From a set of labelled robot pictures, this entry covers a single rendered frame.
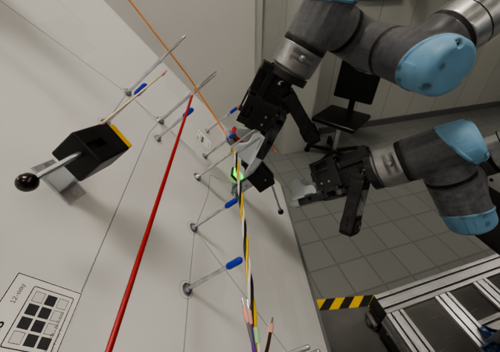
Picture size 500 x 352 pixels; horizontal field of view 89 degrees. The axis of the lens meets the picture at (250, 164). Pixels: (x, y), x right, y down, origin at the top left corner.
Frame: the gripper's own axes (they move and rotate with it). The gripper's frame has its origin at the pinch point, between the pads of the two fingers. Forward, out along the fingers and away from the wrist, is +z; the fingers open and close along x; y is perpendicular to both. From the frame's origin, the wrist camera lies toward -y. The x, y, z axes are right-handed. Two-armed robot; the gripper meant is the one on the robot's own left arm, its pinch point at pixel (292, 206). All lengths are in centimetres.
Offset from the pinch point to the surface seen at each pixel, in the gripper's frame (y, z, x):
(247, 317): -10.1, -13.0, 34.9
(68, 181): 5.4, -3.7, 44.8
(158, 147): 13.8, 4.5, 29.2
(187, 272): -6.1, -1.3, 32.0
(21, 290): -3.1, -4.9, 48.4
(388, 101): 104, 1, -289
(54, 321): -5.8, -5.1, 46.6
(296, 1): 150, 14, -112
